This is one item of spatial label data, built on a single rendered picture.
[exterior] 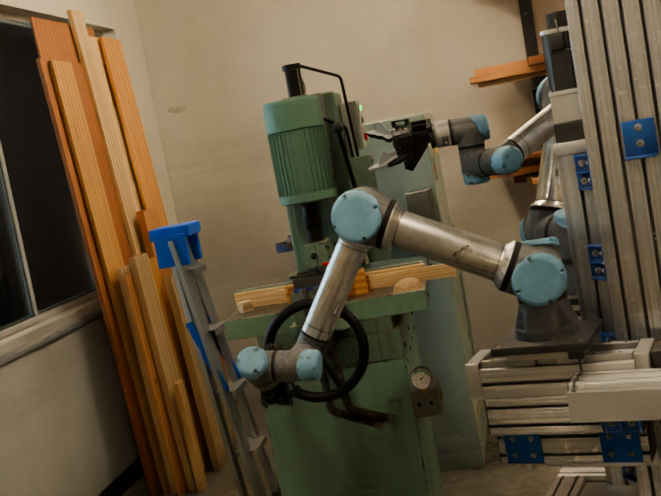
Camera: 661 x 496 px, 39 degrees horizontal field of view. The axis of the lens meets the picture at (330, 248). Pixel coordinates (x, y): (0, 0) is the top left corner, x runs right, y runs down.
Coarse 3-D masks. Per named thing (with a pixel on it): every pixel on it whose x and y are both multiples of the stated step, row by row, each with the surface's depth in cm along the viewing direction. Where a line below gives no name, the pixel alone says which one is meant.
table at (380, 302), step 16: (384, 288) 281; (272, 304) 290; (288, 304) 285; (352, 304) 270; (368, 304) 270; (384, 304) 269; (400, 304) 269; (416, 304) 268; (240, 320) 275; (256, 320) 275; (288, 320) 273; (240, 336) 276; (256, 336) 275
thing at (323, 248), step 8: (320, 240) 288; (328, 240) 286; (304, 248) 282; (312, 248) 281; (320, 248) 281; (328, 248) 282; (320, 256) 281; (328, 256) 281; (312, 264) 282; (320, 264) 282
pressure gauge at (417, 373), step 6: (420, 366) 266; (414, 372) 264; (420, 372) 264; (426, 372) 264; (414, 378) 264; (420, 378) 264; (426, 378) 264; (432, 378) 264; (414, 384) 265; (420, 384) 264; (426, 384) 264; (426, 390) 267
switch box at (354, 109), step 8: (344, 104) 307; (352, 104) 306; (344, 112) 307; (352, 112) 307; (344, 120) 307; (352, 120) 307; (360, 120) 307; (360, 128) 307; (344, 136) 308; (360, 136) 307; (352, 144) 308; (360, 144) 308
